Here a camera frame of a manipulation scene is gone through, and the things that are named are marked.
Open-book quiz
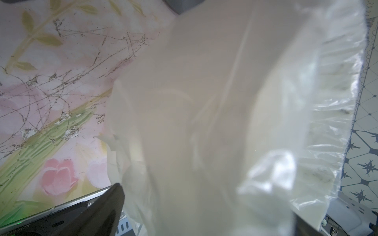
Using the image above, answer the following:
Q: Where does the round grey monitor stand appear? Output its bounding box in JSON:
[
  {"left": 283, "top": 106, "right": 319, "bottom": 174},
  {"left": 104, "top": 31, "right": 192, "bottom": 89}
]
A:
[{"left": 163, "top": 0, "right": 204, "bottom": 14}]

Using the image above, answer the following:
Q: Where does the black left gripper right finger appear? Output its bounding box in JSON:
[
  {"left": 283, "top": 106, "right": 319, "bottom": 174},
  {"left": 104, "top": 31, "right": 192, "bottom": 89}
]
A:
[{"left": 293, "top": 213, "right": 322, "bottom": 236}]

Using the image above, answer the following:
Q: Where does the floral pink table mat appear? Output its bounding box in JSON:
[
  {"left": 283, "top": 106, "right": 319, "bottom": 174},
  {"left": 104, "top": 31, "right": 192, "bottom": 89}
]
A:
[{"left": 1, "top": 1, "right": 176, "bottom": 226}]

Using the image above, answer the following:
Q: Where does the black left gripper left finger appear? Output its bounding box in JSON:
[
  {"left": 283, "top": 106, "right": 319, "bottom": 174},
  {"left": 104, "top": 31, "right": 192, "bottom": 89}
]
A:
[{"left": 55, "top": 183, "right": 125, "bottom": 236}]

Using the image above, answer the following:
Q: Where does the bin with clear plastic liner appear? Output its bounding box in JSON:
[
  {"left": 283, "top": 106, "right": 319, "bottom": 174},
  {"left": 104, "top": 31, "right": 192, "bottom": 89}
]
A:
[{"left": 101, "top": 1, "right": 367, "bottom": 236}]

